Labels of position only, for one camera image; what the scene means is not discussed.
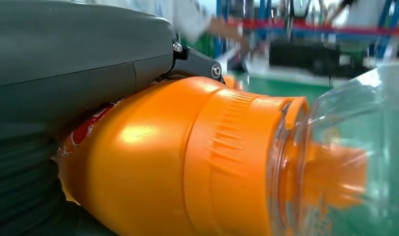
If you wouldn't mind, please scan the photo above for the blue metal shelving rack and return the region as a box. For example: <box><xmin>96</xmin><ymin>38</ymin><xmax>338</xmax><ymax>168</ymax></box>
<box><xmin>213</xmin><ymin>0</ymin><xmax>399</xmax><ymax>60</ymax></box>

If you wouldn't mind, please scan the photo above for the black carrying case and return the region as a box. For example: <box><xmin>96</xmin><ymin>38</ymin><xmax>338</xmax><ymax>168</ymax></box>
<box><xmin>268</xmin><ymin>40</ymin><xmax>371</xmax><ymax>78</ymax></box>

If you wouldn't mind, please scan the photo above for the orange detergent bottle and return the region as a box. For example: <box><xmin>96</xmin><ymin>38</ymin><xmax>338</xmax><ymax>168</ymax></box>
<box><xmin>52</xmin><ymin>62</ymin><xmax>399</xmax><ymax>236</ymax></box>

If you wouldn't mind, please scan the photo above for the red metal pole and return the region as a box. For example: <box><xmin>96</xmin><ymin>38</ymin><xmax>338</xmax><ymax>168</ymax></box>
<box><xmin>228</xmin><ymin>18</ymin><xmax>399</xmax><ymax>37</ymax></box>

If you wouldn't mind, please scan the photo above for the green plastic crate stack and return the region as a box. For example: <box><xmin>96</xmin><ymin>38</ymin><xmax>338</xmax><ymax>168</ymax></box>
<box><xmin>181</xmin><ymin>31</ymin><xmax>217</xmax><ymax>57</ymax></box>

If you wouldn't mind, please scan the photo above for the person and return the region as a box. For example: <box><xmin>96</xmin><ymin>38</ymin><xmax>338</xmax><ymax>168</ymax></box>
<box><xmin>98</xmin><ymin>0</ymin><xmax>249</xmax><ymax>44</ymax></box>

